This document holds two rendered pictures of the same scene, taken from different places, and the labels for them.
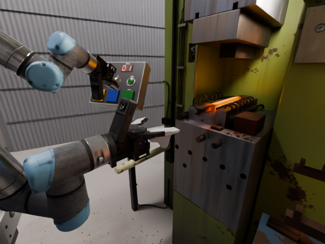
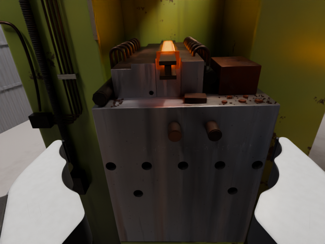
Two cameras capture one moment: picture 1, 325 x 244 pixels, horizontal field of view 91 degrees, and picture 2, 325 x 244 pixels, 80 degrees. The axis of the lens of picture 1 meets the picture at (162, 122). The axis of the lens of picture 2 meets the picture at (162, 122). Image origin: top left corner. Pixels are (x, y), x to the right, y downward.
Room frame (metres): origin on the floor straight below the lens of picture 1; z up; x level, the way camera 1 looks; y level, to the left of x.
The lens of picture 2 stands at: (0.41, 0.08, 1.07)
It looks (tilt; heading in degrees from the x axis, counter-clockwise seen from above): 27 degrees down; 317
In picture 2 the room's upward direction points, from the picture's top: 2 degrees counter-clockwise
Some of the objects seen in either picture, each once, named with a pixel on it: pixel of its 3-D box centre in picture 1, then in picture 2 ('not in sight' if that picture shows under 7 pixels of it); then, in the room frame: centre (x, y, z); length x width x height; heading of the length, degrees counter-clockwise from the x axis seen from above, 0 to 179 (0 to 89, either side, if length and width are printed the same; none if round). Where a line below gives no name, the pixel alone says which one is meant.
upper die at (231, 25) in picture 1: (234, 35); not in sight; (0.87, -0.35, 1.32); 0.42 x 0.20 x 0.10; 134
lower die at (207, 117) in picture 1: (225, 107); (160, 61); (0.87, -0.35, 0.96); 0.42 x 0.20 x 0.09; 134
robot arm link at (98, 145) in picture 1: (97, 151); not in sight; (0.34, 0.16, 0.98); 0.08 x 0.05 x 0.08; 44
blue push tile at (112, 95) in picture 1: (113, 96); not in sight; (0.95, 0.29, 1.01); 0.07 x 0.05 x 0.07; 69
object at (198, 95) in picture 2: (216, 127); (195, 98); (0.65, -0.24, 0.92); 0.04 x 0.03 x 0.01; 40
